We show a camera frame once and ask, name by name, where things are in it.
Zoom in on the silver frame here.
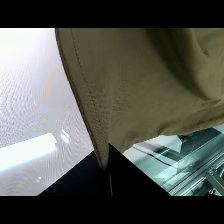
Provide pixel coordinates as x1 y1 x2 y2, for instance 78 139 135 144
168 150 224 197

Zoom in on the khaki T-shirt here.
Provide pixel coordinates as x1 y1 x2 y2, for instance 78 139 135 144
54 27 224 171

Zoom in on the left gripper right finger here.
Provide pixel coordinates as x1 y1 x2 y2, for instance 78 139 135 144
107 143 172 197

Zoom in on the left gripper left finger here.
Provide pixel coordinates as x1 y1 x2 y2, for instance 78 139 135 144
38 150 112 197

